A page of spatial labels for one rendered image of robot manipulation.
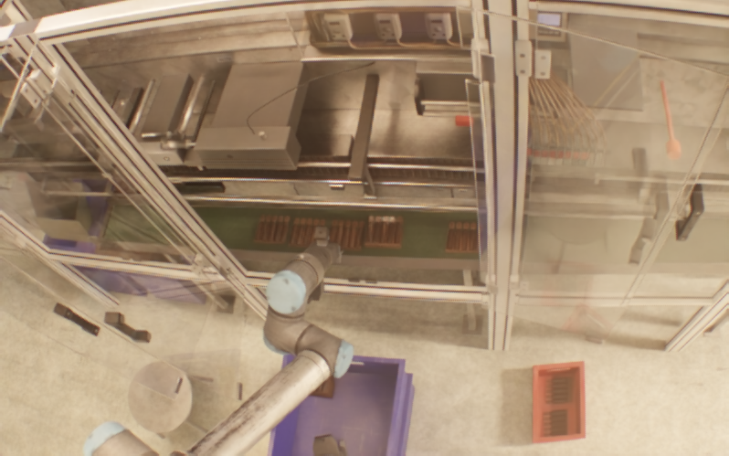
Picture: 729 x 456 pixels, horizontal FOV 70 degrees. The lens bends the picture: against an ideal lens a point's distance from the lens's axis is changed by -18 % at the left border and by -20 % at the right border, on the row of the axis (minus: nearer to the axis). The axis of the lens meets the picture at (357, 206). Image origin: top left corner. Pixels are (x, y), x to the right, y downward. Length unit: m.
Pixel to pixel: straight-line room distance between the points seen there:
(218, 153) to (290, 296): 0.45
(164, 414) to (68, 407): 0.74
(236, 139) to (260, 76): 0.23
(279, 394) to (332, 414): 0.87
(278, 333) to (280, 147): 0.46
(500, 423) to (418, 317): 0.56
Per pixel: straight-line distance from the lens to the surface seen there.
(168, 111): 1.89
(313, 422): 2.21
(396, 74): 1.76
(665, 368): 2.49
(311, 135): 1.90
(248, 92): 1.76
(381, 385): 2.18
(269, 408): 1.31
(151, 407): 2.44
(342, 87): 1.85
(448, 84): 1.60
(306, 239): 1.89
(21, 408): 3.22
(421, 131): 1.84
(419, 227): 1.84
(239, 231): 2.01
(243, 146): 1.62
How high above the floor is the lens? 2.33
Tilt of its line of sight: 59 degrees down
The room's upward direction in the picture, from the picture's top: 23 degrees counter-clockwise
